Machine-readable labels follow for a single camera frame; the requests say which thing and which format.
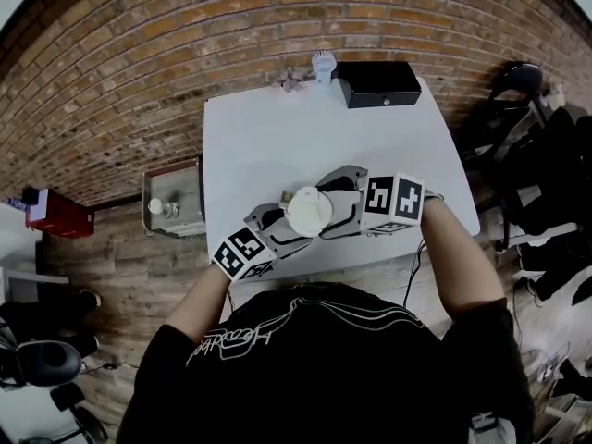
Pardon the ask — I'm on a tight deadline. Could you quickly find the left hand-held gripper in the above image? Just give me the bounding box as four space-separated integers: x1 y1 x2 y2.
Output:
210 201 326 280

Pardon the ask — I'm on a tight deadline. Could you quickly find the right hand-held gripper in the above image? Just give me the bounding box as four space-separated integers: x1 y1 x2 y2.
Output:
316 165 426 241

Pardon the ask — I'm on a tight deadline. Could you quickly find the white lidded paper cup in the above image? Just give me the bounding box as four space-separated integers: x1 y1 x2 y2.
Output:
278 185 336 240

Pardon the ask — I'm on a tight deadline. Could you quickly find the person's right forearm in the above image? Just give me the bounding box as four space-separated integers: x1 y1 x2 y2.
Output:
418 194 509 317

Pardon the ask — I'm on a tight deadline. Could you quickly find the person's left forearm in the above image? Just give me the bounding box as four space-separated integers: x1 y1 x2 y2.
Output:
165 261 233 342

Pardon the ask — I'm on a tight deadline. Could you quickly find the clear plastic bottle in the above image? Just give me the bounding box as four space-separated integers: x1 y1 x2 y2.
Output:
146 198 181 220

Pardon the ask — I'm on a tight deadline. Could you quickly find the black rectangular box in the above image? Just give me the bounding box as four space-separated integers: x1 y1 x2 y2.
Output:
337 60 423 109

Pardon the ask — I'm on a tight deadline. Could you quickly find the pink flower ornament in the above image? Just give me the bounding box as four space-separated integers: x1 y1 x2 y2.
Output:
276 69 305 94

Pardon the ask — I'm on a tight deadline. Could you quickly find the small white fan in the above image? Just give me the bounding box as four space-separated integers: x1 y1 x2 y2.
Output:
310 50 338 88

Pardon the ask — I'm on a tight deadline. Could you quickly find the person's black t-shirt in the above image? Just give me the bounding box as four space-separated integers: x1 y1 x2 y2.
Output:
115 282 537 444

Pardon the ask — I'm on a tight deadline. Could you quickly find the red box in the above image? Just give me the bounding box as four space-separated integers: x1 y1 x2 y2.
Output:
25 187 96 239

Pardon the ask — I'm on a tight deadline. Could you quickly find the white cabinet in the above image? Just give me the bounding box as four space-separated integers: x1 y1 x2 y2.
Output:
0 201 70 305

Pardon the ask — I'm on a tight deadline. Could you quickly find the black cable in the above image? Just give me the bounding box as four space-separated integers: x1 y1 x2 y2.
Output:
401 238 427 310

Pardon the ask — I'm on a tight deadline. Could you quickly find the black frame chair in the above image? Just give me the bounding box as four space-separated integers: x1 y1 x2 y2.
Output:
461 60 556 168

